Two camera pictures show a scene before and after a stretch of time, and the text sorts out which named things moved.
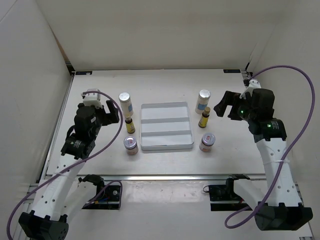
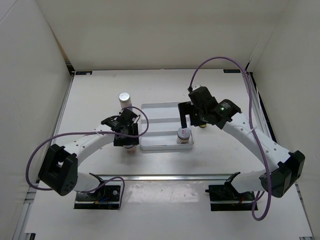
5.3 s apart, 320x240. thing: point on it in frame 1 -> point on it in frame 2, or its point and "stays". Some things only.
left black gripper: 108,118 -> 119,142
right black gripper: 230,99 -> 186,108
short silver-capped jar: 130,143 stays
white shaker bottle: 124,98 stays
